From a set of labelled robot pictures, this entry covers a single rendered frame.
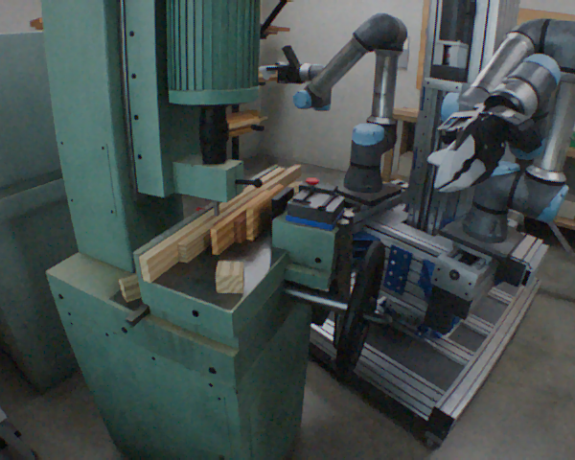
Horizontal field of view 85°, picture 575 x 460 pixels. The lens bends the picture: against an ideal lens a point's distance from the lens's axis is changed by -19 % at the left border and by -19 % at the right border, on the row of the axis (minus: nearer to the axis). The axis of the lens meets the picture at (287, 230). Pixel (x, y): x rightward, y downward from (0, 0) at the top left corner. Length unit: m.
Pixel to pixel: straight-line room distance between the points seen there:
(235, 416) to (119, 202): 0.52
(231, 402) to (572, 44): 1.12
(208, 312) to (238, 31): 0.48
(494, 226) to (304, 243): 0.64
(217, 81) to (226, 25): 0.10
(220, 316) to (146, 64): 0.49
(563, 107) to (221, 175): 0.85
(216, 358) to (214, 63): 0.52
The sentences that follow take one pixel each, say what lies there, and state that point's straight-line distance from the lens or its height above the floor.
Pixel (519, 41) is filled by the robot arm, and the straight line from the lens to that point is 1.05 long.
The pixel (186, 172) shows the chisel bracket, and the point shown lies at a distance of 0.79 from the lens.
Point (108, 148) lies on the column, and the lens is 0.82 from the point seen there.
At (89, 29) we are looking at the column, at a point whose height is 1.35.
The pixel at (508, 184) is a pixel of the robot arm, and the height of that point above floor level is 1.00.
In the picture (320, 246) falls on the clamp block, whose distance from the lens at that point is 0.75.
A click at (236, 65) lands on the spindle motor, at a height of 1.27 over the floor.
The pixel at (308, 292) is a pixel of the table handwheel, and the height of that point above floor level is 0.83.
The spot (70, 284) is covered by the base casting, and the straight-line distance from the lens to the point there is 0.96.
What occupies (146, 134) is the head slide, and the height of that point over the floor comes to 1.13.
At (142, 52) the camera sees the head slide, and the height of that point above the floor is 1.30.
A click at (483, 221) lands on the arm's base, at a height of 0.87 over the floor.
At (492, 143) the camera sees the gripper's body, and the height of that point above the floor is 1.19.
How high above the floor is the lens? 1.29
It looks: 26 degrees down
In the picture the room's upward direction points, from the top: 2 degrees clockwise
